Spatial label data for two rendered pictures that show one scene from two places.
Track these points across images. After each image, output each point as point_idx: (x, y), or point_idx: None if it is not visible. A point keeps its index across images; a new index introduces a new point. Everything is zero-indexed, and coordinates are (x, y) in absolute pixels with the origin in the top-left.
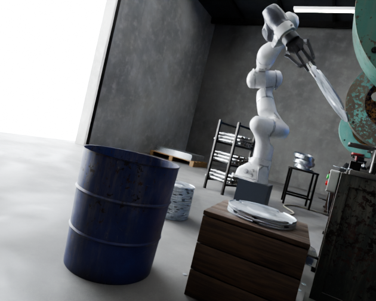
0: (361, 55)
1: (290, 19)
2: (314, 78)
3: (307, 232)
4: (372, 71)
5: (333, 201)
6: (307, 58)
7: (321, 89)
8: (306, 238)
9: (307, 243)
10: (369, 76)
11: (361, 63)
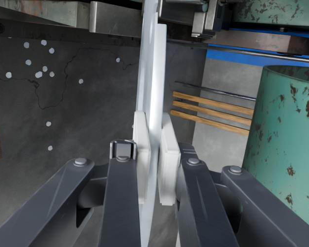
0: None
1: None
2: (152, 38)
3: None
4: (267, 168)
5: (41, 14)
6: (180, 208)
7: (150, 9)
8: None
9: None
10: (282, 108)
11: None
